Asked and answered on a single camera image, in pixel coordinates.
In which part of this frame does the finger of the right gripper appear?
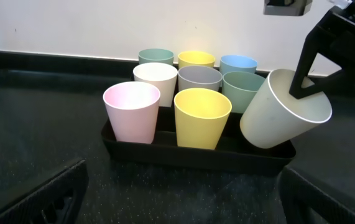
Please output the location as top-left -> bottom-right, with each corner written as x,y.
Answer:
288,25 -> 346,100

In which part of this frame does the white cup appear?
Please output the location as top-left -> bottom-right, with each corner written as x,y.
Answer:
132,62 -> 178,108
239,68 -> 333,149

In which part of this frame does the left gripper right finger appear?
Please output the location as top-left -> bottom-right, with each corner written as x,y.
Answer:
278,167 -> 355,224

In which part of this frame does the blue cup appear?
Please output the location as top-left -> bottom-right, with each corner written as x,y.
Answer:
219,55 -> 258,75

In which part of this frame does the pink cup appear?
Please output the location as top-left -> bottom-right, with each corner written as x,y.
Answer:
103,81 -> 162,144

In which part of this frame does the green cup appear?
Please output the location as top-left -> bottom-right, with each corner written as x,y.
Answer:
138,48 -> 175,66
221,71 -> 267,114

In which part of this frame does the grey cup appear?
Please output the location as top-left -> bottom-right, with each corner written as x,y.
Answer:
177,65 -> 223,93

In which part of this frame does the black tray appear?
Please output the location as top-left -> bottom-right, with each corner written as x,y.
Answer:
101,105 -> 297,177

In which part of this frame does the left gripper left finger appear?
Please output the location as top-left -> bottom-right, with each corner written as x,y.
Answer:
0,158 -> 90,224

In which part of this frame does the yellow cup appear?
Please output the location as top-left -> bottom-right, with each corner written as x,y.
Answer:
177,50 -> 216,69
173,87 -> 233,151

